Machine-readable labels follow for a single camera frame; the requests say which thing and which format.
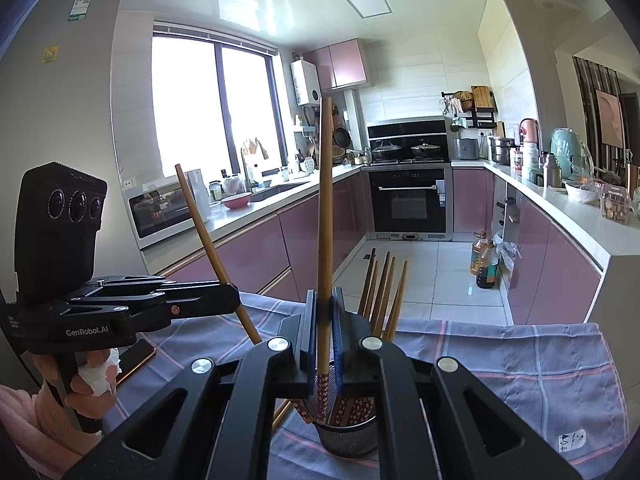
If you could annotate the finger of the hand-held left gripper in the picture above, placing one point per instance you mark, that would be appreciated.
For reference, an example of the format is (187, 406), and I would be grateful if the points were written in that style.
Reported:
(210, 300)
(145, 284)

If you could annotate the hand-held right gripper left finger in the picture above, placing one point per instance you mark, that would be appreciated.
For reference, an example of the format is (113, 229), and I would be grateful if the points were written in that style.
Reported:
(311, 340)

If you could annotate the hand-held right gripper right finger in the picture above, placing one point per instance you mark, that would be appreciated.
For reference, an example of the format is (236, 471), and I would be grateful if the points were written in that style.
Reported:
(339, 330)

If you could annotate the dark wooden chopstick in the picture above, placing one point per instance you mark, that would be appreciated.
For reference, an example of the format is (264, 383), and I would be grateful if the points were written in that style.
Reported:
(369, 280)
(374, 287)

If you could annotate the floral-end wooden chopstick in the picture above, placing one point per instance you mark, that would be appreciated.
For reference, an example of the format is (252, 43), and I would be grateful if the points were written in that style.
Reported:
(325, 210)
(215, 245)

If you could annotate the bundle of wooden chopsticks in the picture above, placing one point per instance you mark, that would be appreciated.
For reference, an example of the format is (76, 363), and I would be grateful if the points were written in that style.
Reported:
(395, 300)

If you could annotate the black mesh utensil holder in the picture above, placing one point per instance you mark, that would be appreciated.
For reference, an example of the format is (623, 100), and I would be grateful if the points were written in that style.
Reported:
(345, 440)

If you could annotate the person's left forearm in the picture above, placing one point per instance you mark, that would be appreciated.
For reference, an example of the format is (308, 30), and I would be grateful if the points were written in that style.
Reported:
(35, 425)

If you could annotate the person's left hand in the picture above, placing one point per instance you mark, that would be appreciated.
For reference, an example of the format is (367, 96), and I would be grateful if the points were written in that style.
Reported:
(82, 397)

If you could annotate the white countertop oven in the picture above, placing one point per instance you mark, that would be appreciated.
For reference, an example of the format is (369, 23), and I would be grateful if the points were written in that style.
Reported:
(165, 215)

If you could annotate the smartphone with orange edge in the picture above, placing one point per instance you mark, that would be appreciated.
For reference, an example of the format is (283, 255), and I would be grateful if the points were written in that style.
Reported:
(137, 357)

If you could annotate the pink base cabinet run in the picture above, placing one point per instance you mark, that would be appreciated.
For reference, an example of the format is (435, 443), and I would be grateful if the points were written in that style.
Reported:
(550, 270)
(295, 240)

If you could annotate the pink bowl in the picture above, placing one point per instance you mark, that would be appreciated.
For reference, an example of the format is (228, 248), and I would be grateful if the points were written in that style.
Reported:
(236, 201)

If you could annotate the white tissue wad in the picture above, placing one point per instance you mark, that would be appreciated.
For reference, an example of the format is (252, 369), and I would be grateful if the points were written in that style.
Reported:
(97, 375)

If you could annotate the kitchen faucet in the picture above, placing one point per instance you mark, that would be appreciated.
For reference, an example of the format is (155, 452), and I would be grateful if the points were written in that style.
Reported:
(245, 175)

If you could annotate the grey refrigerator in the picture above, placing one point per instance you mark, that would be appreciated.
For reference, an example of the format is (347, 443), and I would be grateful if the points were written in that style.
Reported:
(75, 110)

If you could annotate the black built-in oven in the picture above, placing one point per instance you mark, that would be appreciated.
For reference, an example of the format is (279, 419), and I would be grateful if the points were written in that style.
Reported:
(410, 205)

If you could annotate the yellow oil bottle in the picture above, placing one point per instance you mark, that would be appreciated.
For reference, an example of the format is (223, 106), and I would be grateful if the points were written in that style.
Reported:
(478, 255)

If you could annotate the dark sauce bottle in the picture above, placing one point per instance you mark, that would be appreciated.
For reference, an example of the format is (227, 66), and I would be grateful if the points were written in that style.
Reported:
(487, 267)

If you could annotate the blue checked tablecloth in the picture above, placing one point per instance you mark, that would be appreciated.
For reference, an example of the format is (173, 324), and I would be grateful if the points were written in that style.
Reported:
(500, 385)

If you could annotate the kitchen window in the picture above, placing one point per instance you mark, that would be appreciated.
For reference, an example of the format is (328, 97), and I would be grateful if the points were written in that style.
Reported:
(190, 110)

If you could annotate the clear plastic bag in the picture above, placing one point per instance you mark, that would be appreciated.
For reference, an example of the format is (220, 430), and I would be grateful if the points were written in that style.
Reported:
(506, 252)

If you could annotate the lidded black wok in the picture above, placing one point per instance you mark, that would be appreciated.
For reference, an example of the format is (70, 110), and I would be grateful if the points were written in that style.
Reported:
(426, 151)
(386, 151)

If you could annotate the hanging black frying pan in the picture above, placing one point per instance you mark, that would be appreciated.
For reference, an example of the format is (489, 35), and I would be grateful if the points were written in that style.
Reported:
(342, 139)

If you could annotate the black integrated stove hood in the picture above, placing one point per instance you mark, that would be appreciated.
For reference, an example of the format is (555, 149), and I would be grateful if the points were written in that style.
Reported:
(407, 130)

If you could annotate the silver rice cooker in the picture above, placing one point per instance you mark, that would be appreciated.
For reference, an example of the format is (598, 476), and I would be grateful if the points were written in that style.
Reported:
(466, 149)

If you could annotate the white water heater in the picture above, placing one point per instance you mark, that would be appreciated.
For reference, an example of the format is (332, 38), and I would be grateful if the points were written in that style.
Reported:
(305, 82)

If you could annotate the stainless steel pot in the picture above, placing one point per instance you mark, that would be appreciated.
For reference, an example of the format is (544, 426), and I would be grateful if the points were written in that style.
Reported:
(501, 150)

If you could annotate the white container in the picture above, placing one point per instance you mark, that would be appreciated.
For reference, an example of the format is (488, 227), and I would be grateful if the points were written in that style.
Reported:
(530, 156)

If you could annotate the white kitchen countertop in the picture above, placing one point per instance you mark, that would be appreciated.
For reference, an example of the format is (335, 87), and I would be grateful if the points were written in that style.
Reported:
(575, 215)

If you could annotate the steel thermos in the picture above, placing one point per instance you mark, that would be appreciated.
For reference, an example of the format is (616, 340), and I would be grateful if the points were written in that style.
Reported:
(550, 170)

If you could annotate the pink electric kettle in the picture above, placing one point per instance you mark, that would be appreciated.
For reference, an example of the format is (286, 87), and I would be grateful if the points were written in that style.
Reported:
(529, 131)

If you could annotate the white bowl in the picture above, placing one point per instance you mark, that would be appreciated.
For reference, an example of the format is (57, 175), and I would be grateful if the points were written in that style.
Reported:
(582, 193)

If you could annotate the white counter end panel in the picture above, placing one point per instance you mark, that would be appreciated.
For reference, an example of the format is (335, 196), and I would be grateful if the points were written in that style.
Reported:
(620, 290)

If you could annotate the clear egg carton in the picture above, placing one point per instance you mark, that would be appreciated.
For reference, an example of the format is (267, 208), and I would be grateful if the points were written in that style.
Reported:
(615, 204)

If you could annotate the pink framed painting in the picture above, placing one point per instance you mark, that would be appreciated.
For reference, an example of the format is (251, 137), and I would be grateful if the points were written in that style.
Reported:
(610, 117)

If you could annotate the pink wall cabinet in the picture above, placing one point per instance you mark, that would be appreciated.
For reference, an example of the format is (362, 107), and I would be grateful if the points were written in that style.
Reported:
(340, 65)

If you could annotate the wall rack with cutting boards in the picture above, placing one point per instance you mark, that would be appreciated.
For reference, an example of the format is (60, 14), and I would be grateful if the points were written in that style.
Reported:
(480, 105)

